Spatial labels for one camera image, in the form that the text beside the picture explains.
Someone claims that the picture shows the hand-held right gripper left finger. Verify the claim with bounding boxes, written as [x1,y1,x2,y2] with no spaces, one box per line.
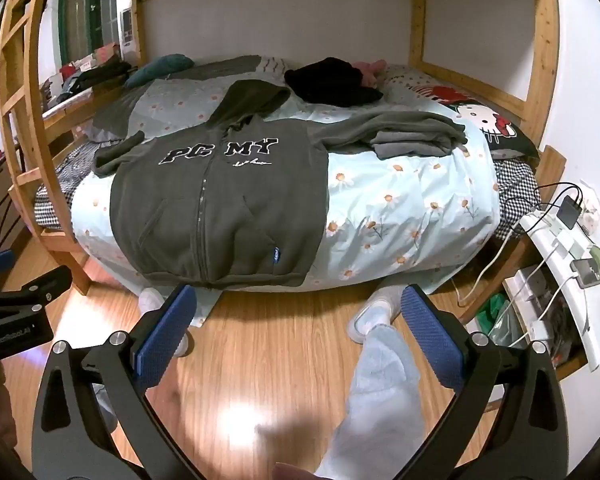
[31,284,206,480]

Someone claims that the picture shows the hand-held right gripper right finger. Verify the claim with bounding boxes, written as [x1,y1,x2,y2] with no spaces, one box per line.
[400,284,573,480]

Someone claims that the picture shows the dark green zip hoodie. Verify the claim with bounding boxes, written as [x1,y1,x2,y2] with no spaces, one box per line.
[92,79,331,291]

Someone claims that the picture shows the grey green knit sweater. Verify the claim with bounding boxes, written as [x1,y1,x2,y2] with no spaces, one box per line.
[307,111,469,157]

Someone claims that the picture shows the dark clothes pile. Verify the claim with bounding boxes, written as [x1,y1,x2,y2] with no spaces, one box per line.
[61,59,132,95]

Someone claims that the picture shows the person's left foot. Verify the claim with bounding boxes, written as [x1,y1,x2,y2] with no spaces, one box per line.
[138,287,192,357]

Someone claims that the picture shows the person's foot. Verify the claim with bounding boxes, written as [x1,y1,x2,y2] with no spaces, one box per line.
[346,285,407,345]
[138,287,192,357]

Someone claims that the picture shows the black metal chair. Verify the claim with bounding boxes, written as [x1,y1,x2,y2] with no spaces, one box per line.
[0,157,32,257]

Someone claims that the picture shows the person's right foot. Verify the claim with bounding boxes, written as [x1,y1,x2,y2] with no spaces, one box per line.
[346,285,407,345]

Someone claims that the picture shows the green plastic bag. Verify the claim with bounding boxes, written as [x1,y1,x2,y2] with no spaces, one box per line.
[474,293,512,336]

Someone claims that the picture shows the person's right leg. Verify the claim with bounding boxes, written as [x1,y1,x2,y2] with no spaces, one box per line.
[314,322,427,480]

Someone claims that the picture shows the light blue floral duvet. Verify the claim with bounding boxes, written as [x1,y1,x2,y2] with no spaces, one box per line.
[72,62,502,297]

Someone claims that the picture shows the white power strip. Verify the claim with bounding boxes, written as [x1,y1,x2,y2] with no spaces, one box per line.
[519,207,600,372]

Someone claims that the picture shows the silver device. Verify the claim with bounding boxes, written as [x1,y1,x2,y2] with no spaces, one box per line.
[571,259,600,290]

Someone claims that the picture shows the black charger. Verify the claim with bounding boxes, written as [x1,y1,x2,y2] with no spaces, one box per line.
[556,196,585,230]

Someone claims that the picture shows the grey folded garment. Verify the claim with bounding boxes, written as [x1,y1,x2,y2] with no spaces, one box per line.
[371,130,457,162]

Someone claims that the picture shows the cartoon cat pillow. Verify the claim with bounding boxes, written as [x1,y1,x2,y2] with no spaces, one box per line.
[384,66,540,159]

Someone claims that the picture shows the teal cushion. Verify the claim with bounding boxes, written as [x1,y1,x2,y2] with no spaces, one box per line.
[125,53,197,87]

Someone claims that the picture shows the green framed window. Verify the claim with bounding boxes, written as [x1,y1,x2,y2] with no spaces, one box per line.
[54,0,147,64]

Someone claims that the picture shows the pink plush toy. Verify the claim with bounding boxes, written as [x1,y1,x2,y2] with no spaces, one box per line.
[351,59,390,88]

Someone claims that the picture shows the black garment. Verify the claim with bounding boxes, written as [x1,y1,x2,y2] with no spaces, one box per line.
[284,57,385,107]

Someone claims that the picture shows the white cable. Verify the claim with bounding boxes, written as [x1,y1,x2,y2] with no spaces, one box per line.
[452,237,528,307]

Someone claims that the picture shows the black cable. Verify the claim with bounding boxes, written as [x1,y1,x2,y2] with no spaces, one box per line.
[509,182,583,239]

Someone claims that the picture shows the wooden bunk bed frame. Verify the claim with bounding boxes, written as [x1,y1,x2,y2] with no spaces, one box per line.
[0,0,591,378]

